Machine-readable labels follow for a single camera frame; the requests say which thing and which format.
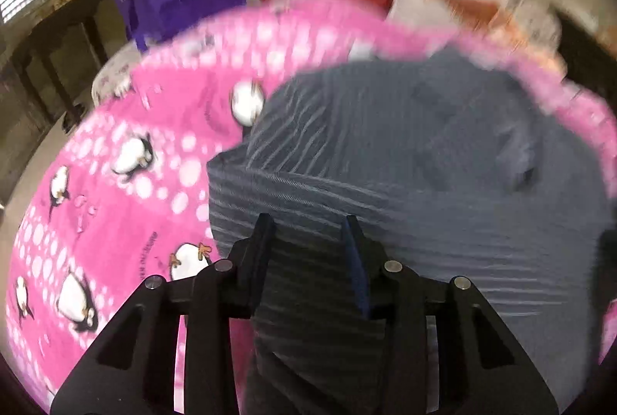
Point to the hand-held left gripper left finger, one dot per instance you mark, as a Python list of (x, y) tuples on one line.
[(252, 262)]

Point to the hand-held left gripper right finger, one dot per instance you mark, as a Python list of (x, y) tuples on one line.
[(357, 271)]

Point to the grey striped shirt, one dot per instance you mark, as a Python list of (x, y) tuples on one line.
[(385, 155)]

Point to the pink penguin print blanket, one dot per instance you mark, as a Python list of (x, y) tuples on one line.
[(120, 212)]

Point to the orange patterned cloth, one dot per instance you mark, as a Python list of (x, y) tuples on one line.
[(475, 3)]

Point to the dark side table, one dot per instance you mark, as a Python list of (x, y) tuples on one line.
[(62, 25)]

